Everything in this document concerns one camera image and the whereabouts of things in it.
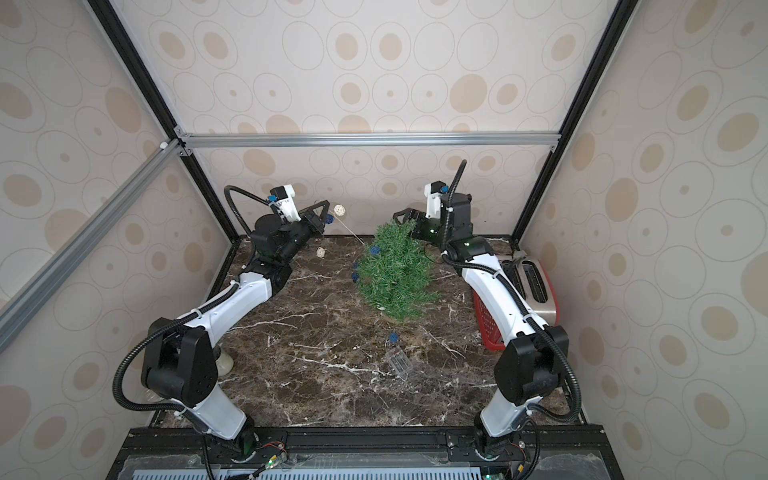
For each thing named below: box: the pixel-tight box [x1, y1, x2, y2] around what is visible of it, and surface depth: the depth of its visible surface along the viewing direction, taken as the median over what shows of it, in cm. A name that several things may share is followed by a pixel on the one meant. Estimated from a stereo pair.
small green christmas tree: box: [358, 218, 441, 321], surface depth 76 cm
